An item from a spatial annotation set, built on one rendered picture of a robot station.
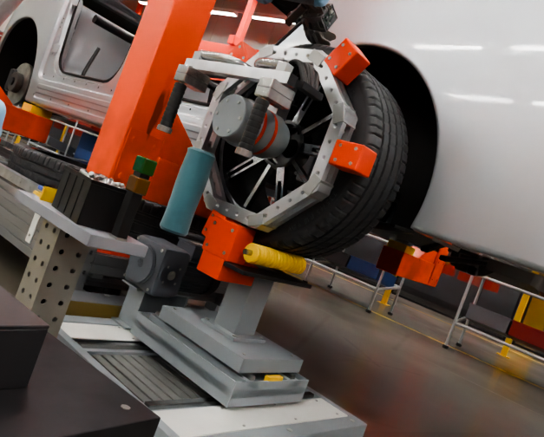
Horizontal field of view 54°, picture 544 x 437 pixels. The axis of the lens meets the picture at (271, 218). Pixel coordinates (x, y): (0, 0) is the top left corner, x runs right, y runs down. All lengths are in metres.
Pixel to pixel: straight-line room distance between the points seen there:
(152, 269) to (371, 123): 0.86
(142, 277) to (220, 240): 0.38
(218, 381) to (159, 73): 1.02
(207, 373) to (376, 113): 0.88
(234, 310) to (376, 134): 0.70
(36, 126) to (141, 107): 2.02
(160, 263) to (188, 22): 0.83
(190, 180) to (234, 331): 0.50
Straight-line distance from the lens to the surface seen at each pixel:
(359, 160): 1.38
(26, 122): 3.82
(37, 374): 0.90
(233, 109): 1.50
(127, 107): 1.90
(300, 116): 1.68
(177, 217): 1.59
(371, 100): 1.54
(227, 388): 1.56
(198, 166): 1.58
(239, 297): 1.72
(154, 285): 1.84
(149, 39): 1.95
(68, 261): 1.53
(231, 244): 1.56
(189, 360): 1.67
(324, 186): 1.44
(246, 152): 1.32
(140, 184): 1.32
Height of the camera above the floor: 0.65
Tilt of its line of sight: 1 degrees down
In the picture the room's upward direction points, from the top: 21 degrees clockwise
